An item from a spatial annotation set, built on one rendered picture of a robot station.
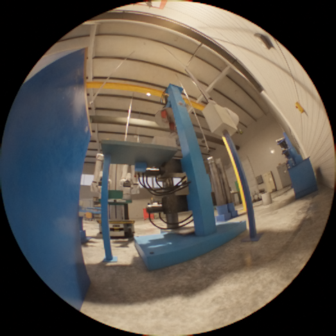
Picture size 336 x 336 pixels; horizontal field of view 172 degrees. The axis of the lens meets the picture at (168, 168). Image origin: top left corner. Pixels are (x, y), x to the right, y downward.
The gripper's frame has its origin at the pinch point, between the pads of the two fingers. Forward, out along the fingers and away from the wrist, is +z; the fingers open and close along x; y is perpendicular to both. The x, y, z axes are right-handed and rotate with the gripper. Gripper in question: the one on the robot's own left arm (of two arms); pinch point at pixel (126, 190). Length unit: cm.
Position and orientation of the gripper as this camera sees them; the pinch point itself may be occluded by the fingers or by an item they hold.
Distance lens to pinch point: 171.1
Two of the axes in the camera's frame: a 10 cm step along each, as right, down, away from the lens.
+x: 9.7, 1.1, 2.4
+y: 2.4, -7.4, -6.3
